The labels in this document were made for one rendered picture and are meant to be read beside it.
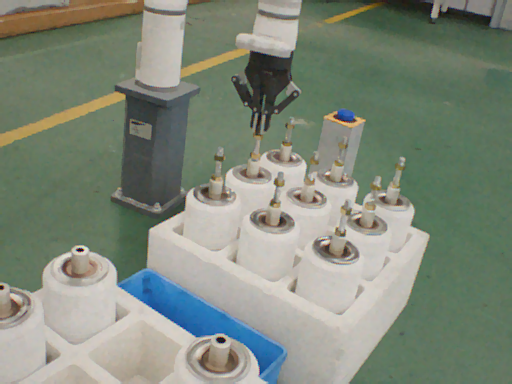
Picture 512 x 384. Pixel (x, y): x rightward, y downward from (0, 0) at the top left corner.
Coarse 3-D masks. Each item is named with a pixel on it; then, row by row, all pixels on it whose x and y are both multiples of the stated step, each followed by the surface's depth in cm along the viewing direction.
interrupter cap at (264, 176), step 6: (234, 168) 109; (240, 168) 109; (246, 168) 110; (264, 168) 111; (234, 174) 106; (240, 174) 107; (258, 174) 109; (264, 174) 109; (270, 174) 109; (240, 180) 105; (246, 180) 105; (252, 180) 106; (258, 180) 106; (264, 180) 106
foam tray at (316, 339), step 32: (160, 224) 101; (160, 256) 100; (192, 256) 95; (224, 256) 95; (416, 256) 109; (192, 288) 98; (224, 288) 94; (256, 288) 90; (288, 288) 92; (384, 288) 94; (256, 320) 92; (288, 320) 88; (320, 320) 85; (352, 320) 85; (384, 320) 105; (288, 352) 90; (320, 352) 87; (352, 352) 90
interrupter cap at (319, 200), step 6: (288, 192) 103; (294, 192) 104; (300, 192) 104; (318, 192) 105; (288, 198) 101; (294, 198) 102; (300, 198) 103; (318, 198) 103; (324, 198) 103; (294, 204) 100; (300, 204) 100; (306, 204) 100; (312, 204) 101; (318, 204) 101; (324, 204) 101
